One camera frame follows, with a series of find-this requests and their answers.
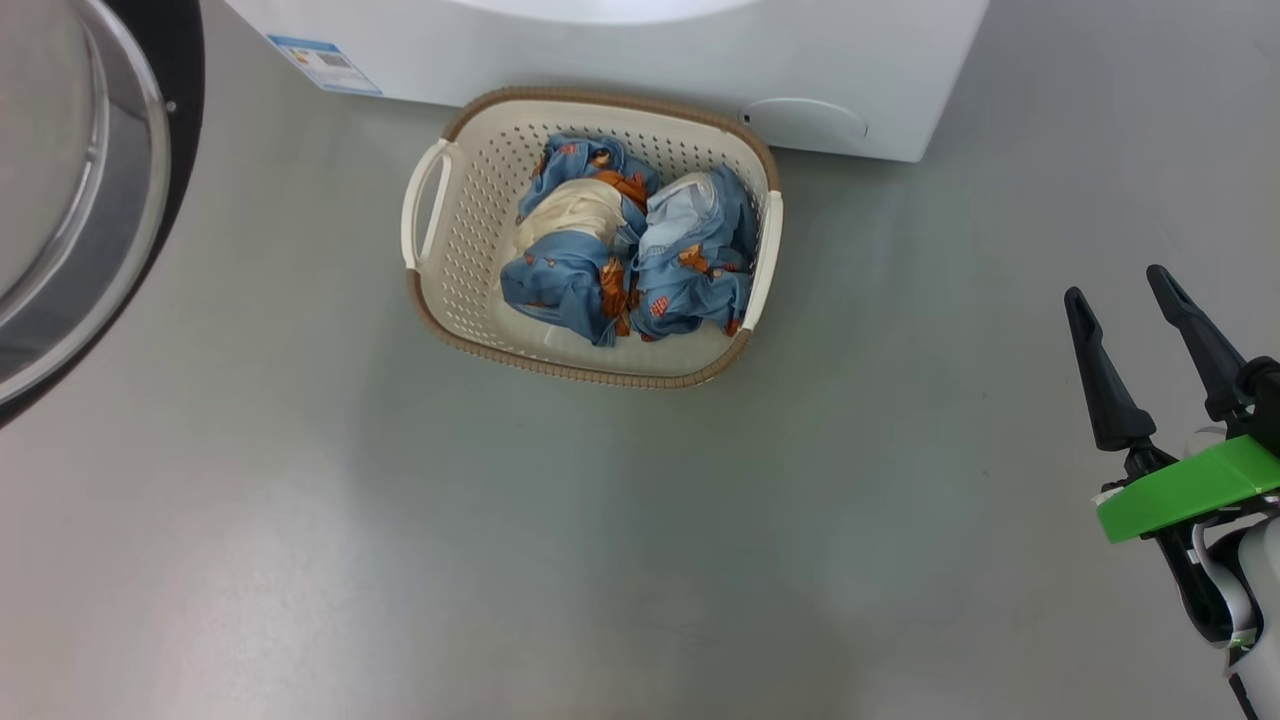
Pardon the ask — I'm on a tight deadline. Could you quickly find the black round glass washer door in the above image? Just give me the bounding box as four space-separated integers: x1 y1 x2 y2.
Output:
0 0 206 431

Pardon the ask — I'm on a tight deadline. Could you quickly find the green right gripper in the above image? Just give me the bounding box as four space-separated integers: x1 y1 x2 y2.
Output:
1064 264 1280 649

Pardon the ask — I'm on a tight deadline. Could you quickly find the blue energy label sticker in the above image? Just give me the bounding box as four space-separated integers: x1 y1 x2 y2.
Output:
267 35 383 97

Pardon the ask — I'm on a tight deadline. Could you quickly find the round white filter cover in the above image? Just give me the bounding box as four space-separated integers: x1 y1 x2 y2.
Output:
740 97 869 144

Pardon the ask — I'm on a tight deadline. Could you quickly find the blue garment with orange print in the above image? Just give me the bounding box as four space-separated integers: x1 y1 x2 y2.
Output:
630 165 759 343

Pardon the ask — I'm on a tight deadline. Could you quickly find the cream perforated laundry basket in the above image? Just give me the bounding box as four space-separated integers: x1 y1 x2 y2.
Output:
401 86 784 390

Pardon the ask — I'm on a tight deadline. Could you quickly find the blue garment with cream lining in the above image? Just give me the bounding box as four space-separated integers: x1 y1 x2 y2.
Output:
500 135 661 348

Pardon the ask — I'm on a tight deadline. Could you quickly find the white front-load washing machine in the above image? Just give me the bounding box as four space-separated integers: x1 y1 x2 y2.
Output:
222 0 991 163

